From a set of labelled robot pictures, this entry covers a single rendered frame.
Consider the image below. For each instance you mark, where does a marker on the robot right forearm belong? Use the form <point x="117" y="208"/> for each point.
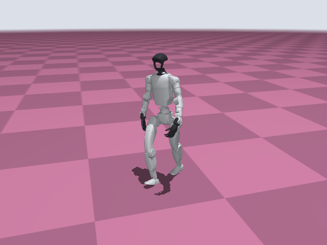
<point x="144" y="107"/>

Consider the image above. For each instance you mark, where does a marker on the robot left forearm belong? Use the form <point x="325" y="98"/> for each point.
<point x="179" y="108"/>

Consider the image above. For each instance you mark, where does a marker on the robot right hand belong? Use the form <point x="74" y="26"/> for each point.
<point x="143" y="121"/>

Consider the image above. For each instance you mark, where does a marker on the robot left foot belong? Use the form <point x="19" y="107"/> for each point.
<point x="176" y="170"/>

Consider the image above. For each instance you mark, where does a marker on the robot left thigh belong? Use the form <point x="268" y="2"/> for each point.
<point x="174" y="141"/>

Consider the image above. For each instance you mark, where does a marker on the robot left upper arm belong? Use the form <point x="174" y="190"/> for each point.
<point x="175" y="82"/>

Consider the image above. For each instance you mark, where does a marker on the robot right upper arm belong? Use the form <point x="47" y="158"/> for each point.
<point x="147" y="96"/>

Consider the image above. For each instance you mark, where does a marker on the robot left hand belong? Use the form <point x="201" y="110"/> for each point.
<point x="173" y="129"/>

